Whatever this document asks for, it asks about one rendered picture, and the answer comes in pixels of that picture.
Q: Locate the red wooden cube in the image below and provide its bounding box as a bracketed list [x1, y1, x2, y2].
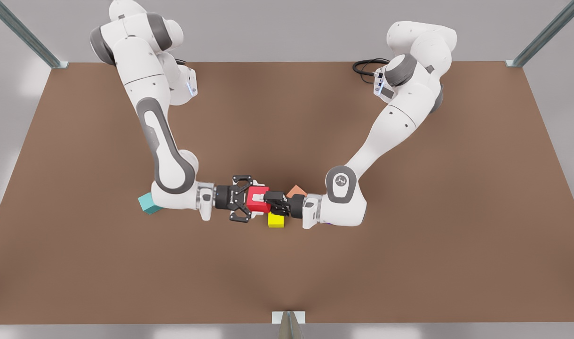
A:
[246, 186, 272, 214]

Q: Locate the teal blue wooden cube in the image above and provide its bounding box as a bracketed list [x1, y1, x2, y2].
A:
[138, 192, 163, 215]

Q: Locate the silver frame post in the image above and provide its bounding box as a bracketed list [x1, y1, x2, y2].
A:
[0, 0, 69, 70]
[505, 0, 574, 68]
[272, 311, 306, 339]

